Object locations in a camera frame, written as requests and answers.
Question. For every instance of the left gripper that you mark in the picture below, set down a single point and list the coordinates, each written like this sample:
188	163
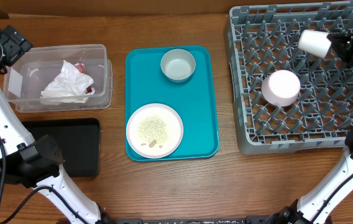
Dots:
14	44

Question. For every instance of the white paper cup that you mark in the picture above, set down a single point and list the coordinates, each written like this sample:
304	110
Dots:
315	43

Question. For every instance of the white napkin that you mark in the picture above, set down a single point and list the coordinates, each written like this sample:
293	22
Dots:
69	86

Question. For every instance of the red sauce packet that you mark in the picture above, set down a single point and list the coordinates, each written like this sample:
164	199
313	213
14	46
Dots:
81	67

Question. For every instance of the pink bowl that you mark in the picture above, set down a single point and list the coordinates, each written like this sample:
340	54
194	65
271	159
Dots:
281	88

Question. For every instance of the white round plate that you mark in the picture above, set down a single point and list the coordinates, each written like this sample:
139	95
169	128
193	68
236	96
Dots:
158	122

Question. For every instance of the grey small bowl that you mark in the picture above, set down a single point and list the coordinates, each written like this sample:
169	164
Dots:
178	65

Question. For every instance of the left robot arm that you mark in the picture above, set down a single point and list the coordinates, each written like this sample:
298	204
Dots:
37	163

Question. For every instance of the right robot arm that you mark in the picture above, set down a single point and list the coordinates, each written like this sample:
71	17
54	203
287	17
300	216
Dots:
316	206

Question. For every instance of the grey dish rack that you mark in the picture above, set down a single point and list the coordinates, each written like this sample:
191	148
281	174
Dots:
263	39

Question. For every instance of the clear plastic bin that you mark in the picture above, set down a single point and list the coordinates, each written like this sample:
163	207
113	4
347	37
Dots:
29	76

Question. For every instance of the black tray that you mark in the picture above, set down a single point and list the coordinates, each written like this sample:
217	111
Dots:
78	139

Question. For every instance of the food scrap on plate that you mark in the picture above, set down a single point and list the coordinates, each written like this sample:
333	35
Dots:
153	143

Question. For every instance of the teal serving tray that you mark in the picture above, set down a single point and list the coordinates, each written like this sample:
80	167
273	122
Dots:
194	100

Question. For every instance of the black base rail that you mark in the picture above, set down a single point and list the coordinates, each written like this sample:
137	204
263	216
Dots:
246	220

